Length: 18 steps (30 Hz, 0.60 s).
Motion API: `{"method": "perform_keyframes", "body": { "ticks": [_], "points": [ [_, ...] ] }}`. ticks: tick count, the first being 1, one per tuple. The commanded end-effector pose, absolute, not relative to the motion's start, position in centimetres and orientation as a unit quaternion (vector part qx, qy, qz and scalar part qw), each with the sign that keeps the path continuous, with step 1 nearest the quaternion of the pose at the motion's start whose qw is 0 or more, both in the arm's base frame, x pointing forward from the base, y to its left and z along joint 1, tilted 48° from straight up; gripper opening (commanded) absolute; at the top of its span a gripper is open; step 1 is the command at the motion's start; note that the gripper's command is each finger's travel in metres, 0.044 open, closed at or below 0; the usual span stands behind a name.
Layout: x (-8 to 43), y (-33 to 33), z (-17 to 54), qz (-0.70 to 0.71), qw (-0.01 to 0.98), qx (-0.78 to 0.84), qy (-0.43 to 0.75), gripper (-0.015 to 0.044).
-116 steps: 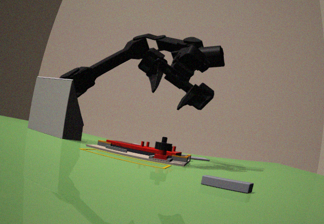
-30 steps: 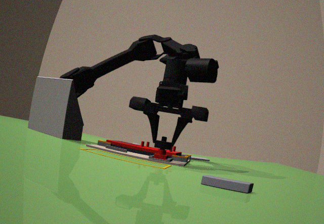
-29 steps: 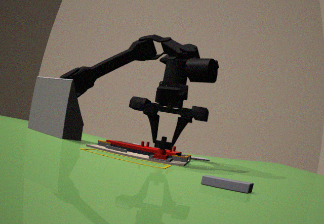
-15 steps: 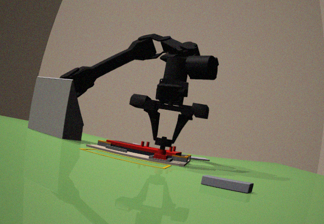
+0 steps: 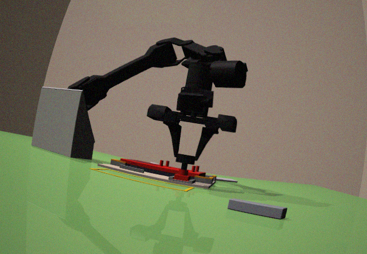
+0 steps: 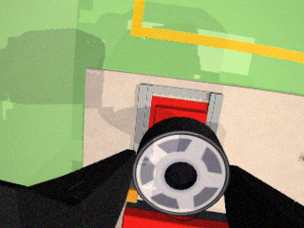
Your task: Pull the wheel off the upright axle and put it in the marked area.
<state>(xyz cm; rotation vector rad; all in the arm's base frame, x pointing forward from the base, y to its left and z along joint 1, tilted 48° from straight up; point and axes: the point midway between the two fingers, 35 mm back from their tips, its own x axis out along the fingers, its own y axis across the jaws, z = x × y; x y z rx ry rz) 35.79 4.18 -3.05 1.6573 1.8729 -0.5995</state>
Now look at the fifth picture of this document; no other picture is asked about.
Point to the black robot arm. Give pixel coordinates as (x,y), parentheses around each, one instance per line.
(207,65)

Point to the black and grey wheel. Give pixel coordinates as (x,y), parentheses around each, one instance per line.
(185,159)

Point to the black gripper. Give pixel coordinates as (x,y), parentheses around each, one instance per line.
(172,119)

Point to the grey rectangular bar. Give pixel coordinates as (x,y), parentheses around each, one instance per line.
(256,208)

